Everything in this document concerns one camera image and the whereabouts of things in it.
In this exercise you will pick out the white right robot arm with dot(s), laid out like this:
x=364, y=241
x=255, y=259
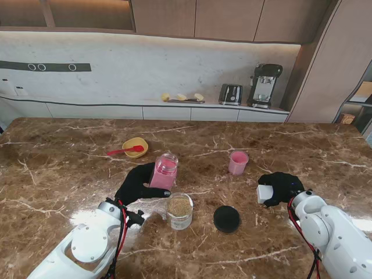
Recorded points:
x=334, y=232

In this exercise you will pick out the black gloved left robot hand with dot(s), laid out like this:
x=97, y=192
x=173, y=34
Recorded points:
x=133, y=186

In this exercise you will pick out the black round jar lid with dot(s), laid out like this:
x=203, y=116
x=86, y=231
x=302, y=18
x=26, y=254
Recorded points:
x=227, y=219

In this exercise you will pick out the small wooden box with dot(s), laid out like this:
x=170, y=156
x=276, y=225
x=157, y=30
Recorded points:
x=346, y=118

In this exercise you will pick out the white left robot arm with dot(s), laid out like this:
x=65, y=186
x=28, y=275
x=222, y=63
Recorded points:
x=75, y=250

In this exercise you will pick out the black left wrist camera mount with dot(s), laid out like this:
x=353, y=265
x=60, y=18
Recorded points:
x=136, y=218

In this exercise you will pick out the wooden wall cabinet doors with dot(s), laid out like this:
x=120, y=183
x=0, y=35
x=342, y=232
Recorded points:
x=226, y=19

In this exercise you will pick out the dark wooden cutting board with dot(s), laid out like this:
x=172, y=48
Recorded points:
x=178, y=101

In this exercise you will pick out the white countertop device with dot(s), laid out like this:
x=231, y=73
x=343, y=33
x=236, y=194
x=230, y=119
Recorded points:
x=6, y=87
x=21, y=91

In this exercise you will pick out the white counter with drawers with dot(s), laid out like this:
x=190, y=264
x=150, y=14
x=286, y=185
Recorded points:
x=165, y=112

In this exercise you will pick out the yellow lemon piece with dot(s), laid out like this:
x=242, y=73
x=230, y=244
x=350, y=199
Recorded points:
x=181, y=97
x=165, y=97
x=198, y=96

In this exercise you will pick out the red plastic scoop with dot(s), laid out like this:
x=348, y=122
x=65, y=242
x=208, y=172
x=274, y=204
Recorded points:
x=136, y=148

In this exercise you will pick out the pink measuring cup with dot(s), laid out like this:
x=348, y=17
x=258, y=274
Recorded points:
x=237, y=164

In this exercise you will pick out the black espresso machine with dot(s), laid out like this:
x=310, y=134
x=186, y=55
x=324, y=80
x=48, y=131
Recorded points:
x=263, y=84

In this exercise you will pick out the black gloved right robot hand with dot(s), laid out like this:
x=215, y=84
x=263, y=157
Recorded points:
x=286, y=186

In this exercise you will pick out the pink container with white lid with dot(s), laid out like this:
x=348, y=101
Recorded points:
x=162, y=177

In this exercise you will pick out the yellow plastic bowl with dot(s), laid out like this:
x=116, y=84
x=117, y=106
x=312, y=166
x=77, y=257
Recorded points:
x=135, y=151

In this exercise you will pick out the clear labelled grain jar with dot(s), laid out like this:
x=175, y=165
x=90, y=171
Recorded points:
x=179, y=215

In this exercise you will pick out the tall wooden side panel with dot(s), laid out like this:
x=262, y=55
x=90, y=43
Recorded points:
x=322, y=72

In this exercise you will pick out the black and steel toaster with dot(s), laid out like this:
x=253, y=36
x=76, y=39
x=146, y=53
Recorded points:
x=231, y=94

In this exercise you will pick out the open lit wall cabinet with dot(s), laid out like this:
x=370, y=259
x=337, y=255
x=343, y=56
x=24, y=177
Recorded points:
x=87, y=14

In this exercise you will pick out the open shelf unit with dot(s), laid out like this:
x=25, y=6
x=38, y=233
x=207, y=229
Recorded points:
x=361, y=116

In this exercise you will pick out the black wall socket strip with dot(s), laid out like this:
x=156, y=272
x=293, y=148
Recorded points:
x=58, y=67

